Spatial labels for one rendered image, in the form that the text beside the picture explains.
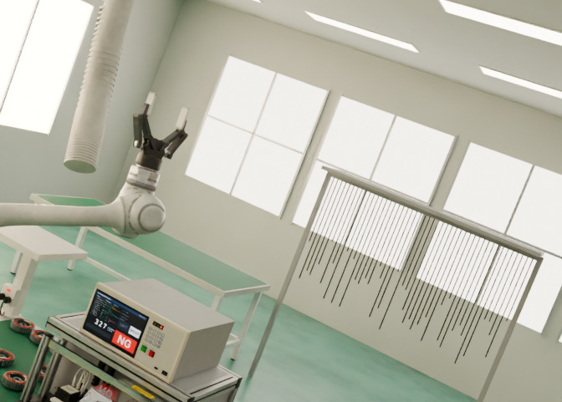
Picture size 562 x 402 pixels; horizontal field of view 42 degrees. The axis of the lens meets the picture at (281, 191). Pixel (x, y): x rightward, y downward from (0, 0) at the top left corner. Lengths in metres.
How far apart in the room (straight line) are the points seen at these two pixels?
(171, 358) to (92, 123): 1.51
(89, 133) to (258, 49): 6.14
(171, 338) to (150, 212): 0.86
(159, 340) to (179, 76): 7.70
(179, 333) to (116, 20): 1.85
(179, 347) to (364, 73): 6.81
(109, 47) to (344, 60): 5.68
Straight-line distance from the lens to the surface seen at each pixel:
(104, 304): 2.87
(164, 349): 2.74
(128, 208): 1.99
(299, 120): 9.31
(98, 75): 3.88
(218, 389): 2.89
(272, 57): 9.63
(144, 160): 2.15
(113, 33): 3.92
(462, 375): 8.82
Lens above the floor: 2.15
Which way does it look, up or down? 5 degrees down
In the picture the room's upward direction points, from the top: 21 degrees clockwise
